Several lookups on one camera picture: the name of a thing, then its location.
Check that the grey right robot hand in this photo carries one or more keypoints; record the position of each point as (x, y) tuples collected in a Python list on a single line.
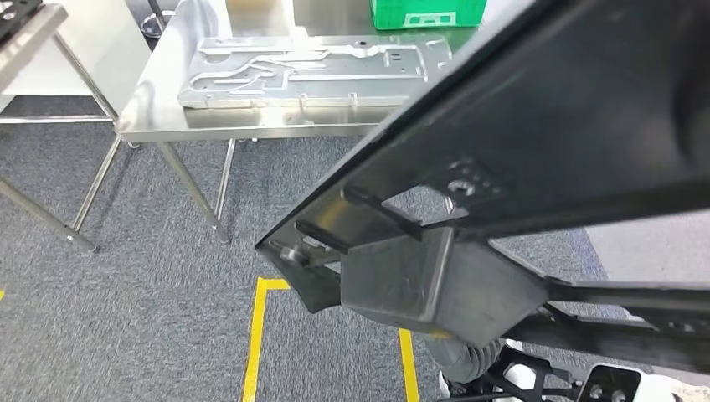
[(446, 358)]

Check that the black plastic license plate frame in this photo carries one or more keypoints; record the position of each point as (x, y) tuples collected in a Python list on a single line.
[(554, 111)]

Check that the black plastic part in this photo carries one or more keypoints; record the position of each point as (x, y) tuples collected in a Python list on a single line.
[(14, 14)]

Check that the large aluminium stamped plate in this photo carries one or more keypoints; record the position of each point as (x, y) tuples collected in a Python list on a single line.
[(333, 86)]

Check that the green plastic crate with label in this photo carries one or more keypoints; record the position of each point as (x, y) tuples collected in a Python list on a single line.
[(427, 11)]

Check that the stainless steel table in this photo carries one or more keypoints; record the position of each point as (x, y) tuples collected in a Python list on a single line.
[(28, 44), (155, 116)]

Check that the white cabinet panel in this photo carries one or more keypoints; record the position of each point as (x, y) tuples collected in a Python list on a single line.
[(111, 44)]

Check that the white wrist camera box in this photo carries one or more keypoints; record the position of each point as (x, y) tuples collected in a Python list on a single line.
[(610, 383)]

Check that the chrome round-base post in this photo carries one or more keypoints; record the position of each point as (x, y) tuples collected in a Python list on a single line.
[(155, 22)]

